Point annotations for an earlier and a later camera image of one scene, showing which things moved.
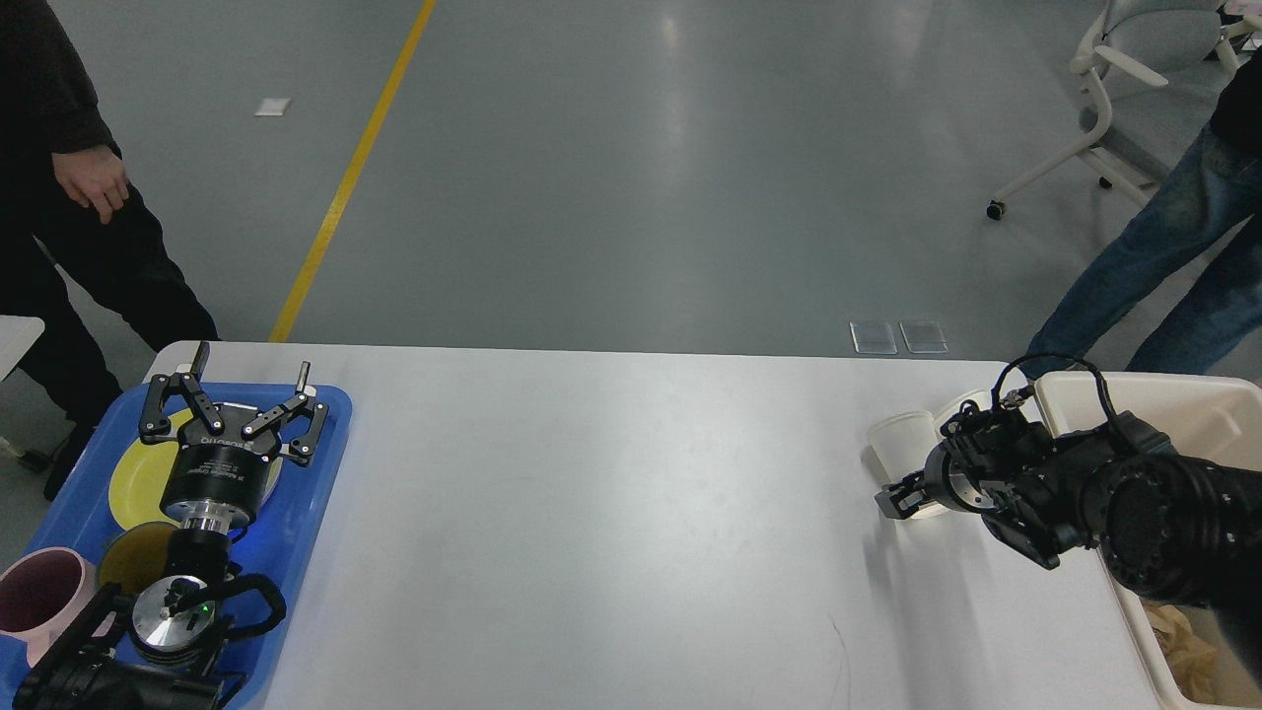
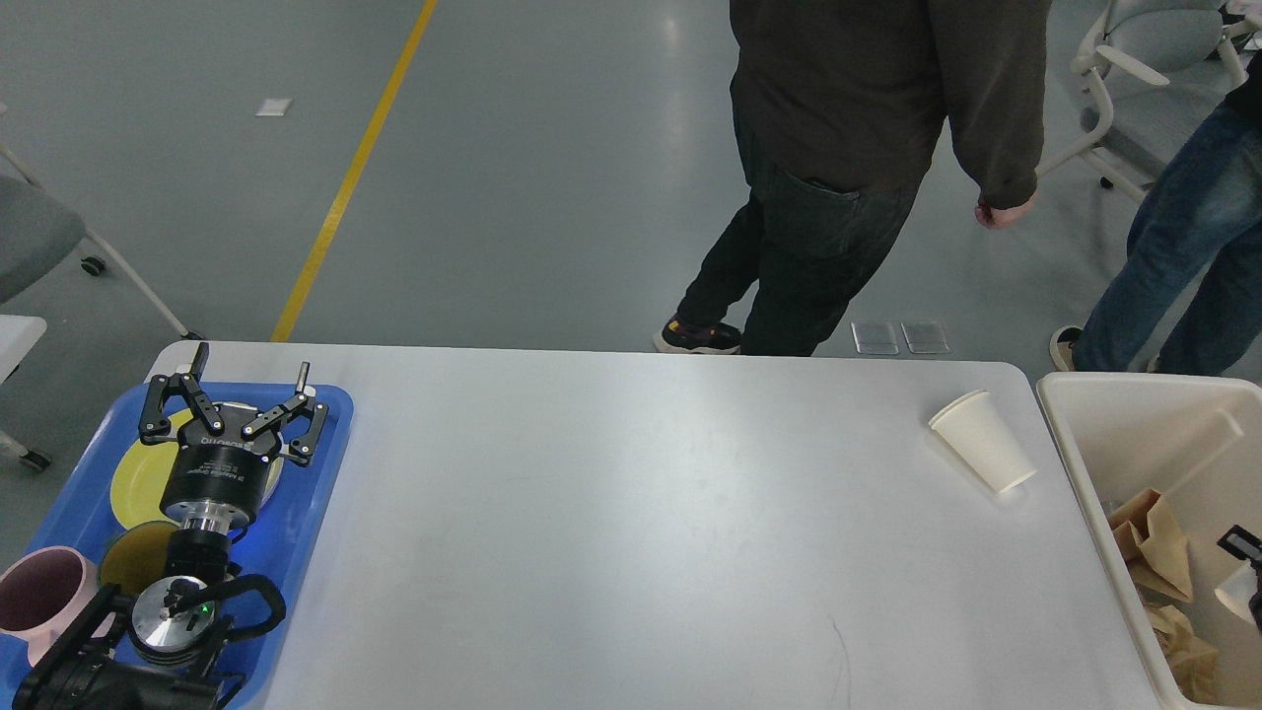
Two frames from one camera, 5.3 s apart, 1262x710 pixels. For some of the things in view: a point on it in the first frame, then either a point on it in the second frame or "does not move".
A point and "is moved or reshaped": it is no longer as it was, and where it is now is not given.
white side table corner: [18, 333] does not move
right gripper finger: [902, 498] → [1241, 543]
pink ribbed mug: [41, 594] does not move
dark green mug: [136, 556] does not move
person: [64, 196] → [840, 108]
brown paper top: [1189, 657] does not move
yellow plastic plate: [135, 497] does not move
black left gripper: [220, 473] does not move
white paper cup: [900, 445] is moved or reshaped
